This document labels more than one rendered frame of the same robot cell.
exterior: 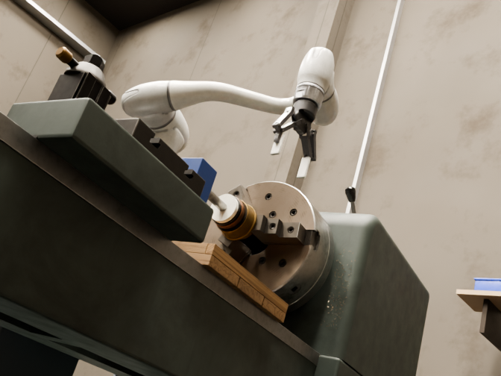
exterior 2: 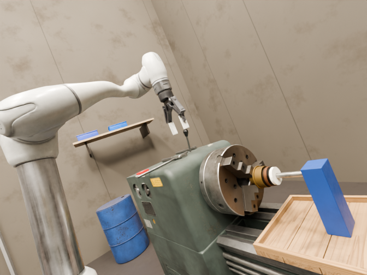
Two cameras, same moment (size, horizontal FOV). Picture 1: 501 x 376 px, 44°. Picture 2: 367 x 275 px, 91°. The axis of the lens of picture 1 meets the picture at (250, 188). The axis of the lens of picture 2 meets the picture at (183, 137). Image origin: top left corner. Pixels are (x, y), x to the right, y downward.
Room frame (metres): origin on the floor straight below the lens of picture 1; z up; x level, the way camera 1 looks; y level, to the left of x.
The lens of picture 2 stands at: (1.36, 0.79, 1.34)
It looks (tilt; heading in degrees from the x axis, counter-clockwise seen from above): 1 degrees up; 286
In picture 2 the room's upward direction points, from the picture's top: 23 degrees counter-clockwise
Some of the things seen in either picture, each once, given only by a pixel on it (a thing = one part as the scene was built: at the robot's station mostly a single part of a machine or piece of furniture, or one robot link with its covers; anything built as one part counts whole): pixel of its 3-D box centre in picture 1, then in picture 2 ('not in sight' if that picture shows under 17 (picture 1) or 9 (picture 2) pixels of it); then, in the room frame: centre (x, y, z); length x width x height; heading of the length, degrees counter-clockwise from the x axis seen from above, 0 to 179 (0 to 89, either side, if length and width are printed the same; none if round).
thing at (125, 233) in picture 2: not in sight; (123, 226); (3.58, -1.62, 0.43); 0.58 x 0.58 x 0.86
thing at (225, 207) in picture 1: (211, 196); (290, 174); (1.25, 0.08, 1.08); 0.13 x 0.07 x 0.07; 144
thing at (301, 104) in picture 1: (302, 118); (167, 101); (1.61, -0.09, 1.56); 0.08 x 0.07 x 0.09; 134
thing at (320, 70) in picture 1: (317, 73); (152, 69); (1.63, -0.09, 1.74); 0.13 x 0.11 x 0.16; 158
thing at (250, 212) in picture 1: (235, 218); (262, 177); (1.33, 0.01, 1.08); 0.09 x 0.09 x 0.09; 54
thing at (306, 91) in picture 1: (308, 98); (162, 88); (1.61, -0.08, 1.63); 0.09 x 0.09 x 0.06
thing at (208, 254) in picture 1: (177, 277); (317, 225); (1.23, 0.09, 0.89); 0.36 x 0.30 x 0.04; 54
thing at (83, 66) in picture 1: (87, 77); not in sight; (1.01, 0.35, 1.14); 0.08 x 0.08 x 0.03
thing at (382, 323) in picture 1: (316, 307); (184, 187); (1.79, -0.30, 1.06); 0.59 x 0.48 x 0.39; 144
